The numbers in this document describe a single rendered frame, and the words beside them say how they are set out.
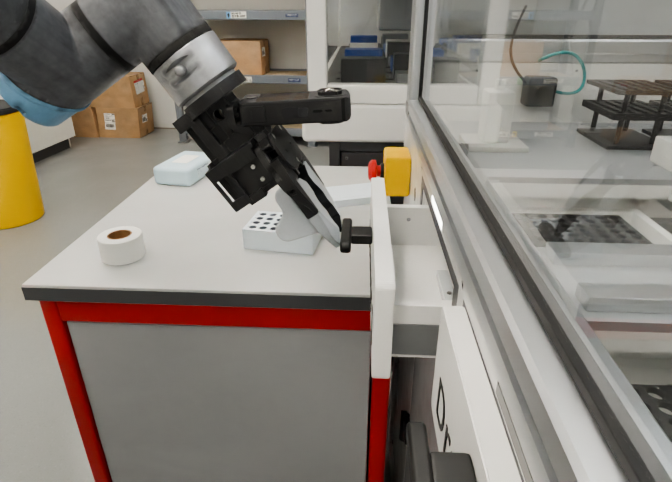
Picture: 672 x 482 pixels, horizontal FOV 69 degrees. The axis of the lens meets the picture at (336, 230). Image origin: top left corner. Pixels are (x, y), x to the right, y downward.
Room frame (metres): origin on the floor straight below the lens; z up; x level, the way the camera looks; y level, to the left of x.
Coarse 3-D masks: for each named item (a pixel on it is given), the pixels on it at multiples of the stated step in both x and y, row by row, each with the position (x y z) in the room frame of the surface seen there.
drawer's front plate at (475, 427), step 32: (448, 320) 0.31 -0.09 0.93; (448, 352) 0.29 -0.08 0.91; (448, 384) 0.28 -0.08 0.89; (480, 384) 0.24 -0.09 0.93; (448, 416) 0.26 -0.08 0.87; (480, 416) 0.21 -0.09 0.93; (448, 448) 0.25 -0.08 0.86; (480, 448) 0.19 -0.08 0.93; (480, 480) 0.18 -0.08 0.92; (512, 480) 0.17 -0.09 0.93
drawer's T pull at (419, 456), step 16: (416, 432) 0.22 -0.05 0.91; (416, 448) 0.20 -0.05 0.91; (416, 464) 0.19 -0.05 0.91; (432, 464) 0.19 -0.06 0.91; (448, 464) 0.19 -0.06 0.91; (464, 464) 0.19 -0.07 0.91; (416, 480) 0.18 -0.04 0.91; (432, 480) 0.18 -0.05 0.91; (448, 480) 0.18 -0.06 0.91; (464, 480) 0.18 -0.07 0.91
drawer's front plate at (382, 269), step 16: (384, 192) 0.59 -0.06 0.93; (384, 208) 0.53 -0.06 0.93; (384, 224) 0.49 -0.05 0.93; (384, 240) 0.45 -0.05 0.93; (384, 256) 0.41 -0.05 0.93; (384, 272) 0.38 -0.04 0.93; (384, 288) 0.36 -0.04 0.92; (384, 304) 0.36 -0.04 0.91; (384, 320) 0.36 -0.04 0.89; (384, 336) 0.36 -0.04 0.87; (384, 352) 0.36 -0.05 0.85; (384, 368) 0.36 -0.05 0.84
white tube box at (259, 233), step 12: (264, 216) 0.81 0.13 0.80; (276, 216) 0.81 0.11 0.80; (252, 228) 0.76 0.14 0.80; (264, 228) 0.77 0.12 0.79; (252, 240) 0.75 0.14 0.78; (264, 240) 0.75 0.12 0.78; (276, 240) 0.74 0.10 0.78; (300, 240) 0.73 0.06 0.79; (312, 240) 0.73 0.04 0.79; (288, 252) 0.74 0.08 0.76; (300, 252) 0.73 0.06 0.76; (312, 252) 0.73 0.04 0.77
